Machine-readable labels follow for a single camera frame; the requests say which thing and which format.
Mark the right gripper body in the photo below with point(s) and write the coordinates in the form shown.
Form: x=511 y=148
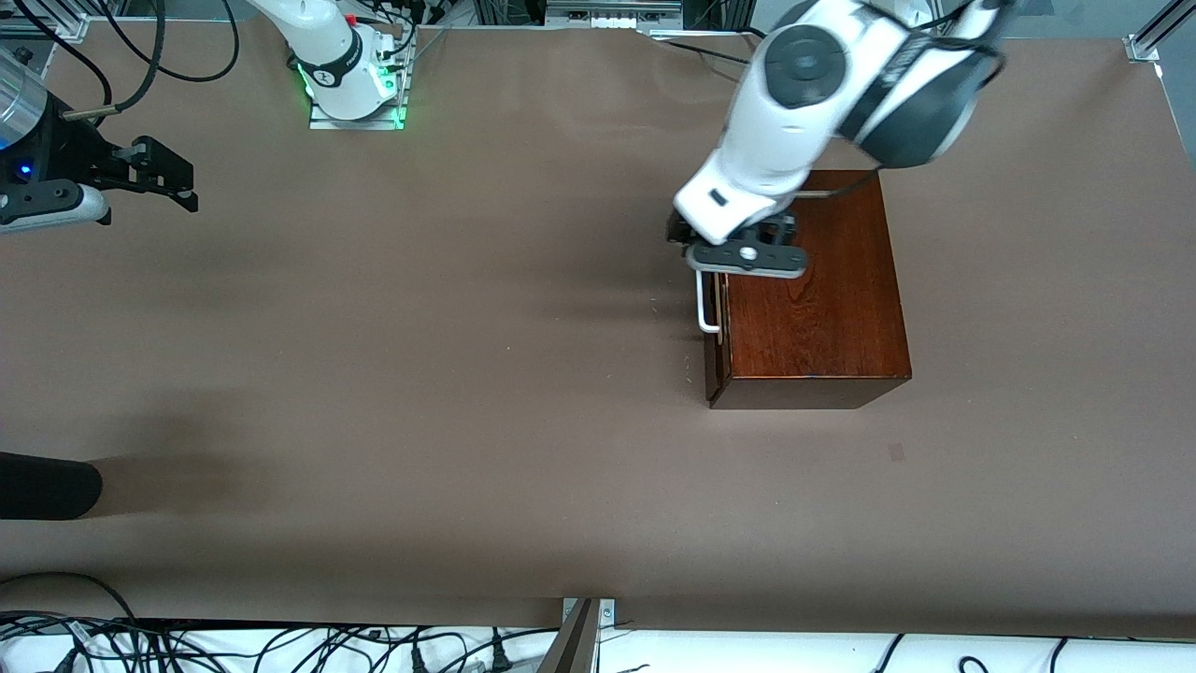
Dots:
x=67 y=152

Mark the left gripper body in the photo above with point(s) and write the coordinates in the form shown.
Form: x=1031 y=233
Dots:
x=778 y=227

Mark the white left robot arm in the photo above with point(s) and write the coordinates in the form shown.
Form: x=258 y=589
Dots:
x=804 y=65

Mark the dark wooden cabinet box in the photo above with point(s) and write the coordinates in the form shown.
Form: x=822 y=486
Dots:
x=822 y=318

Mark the grey connector strip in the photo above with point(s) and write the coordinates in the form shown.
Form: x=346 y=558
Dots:
x=612 y=14

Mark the black cylindrical object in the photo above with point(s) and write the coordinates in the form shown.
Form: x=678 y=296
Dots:
x=47 y=486

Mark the brown table cover sheet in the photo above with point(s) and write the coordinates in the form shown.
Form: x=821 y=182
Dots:
x=467 y=374

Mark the silver table edge plate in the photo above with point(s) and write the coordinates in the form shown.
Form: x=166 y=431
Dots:
x=605 y=612

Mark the grey metal beam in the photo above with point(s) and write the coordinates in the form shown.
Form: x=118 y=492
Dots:
x=572 y=650

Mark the aluminium frame profile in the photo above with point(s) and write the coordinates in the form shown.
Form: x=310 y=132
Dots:
x=47 y=23
x=1154 y=37

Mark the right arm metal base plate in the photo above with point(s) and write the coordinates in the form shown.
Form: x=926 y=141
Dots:
x=355 y=123

